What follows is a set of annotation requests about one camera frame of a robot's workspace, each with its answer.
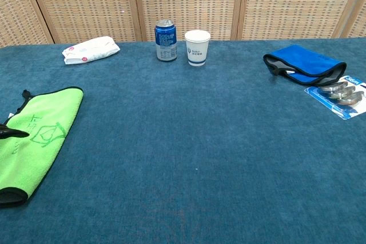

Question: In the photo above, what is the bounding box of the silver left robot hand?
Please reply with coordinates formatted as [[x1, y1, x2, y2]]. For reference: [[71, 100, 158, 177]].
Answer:
[[0, 123, 30, 140]]

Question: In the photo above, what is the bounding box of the grey and green microfibre cloth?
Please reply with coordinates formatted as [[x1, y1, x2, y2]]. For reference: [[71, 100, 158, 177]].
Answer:
[[0, 86, 85, 209]]

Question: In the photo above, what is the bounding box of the white wet wipes pack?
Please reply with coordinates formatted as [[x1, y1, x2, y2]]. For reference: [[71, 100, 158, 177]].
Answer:
[[62, 35, 120, 65]]

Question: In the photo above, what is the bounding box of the blue drink can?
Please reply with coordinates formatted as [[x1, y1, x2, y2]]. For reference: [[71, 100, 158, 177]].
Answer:
[[154, 19, 178, 62]]

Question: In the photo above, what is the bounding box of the blue table cloth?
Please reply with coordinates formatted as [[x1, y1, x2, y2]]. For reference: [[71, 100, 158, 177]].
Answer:
[[0, 37, 366, 244]]

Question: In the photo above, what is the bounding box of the white paper cup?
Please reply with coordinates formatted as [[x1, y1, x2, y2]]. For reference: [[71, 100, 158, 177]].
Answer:
[[184, 29, 212, 67]]

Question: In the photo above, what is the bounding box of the woven bamboo folding screen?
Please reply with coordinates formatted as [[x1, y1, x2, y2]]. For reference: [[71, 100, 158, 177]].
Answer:
[[0, 0, 366, 49]]

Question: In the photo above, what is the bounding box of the blister pack of metal hooks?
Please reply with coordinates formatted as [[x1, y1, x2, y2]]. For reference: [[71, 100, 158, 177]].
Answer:
[[304, 74, 366, 121]]

